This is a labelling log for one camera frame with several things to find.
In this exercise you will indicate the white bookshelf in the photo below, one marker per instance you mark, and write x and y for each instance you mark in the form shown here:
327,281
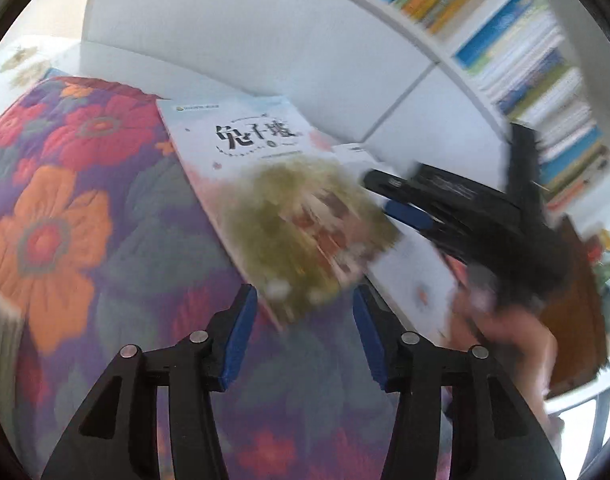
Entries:
285,35

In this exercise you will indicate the person's right hand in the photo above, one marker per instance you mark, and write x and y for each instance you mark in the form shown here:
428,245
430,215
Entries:
515,340

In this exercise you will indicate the pale book with olive tree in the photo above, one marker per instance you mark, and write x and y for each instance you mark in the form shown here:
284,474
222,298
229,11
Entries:
265,170

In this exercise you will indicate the row of white blue shelved books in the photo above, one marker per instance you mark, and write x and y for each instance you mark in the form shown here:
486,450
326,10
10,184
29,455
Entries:
535,85

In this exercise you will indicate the stack of thin books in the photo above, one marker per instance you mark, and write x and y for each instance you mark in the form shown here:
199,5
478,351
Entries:
2,345

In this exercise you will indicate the floral quilted mat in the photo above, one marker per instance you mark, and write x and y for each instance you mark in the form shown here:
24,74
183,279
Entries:
110,185

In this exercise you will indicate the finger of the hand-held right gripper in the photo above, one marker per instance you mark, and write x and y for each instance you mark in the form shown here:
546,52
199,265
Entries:
395,182
410,215

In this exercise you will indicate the dark metal window frame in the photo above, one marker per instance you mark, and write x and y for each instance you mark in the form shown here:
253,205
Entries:
604,435

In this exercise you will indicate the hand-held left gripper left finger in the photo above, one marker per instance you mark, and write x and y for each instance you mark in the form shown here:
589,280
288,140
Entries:
237,340

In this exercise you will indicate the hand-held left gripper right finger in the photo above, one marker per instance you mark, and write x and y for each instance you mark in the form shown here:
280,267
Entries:
372,340

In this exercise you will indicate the brown wooden cabinet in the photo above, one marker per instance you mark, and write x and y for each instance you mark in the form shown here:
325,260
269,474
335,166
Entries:
580,310

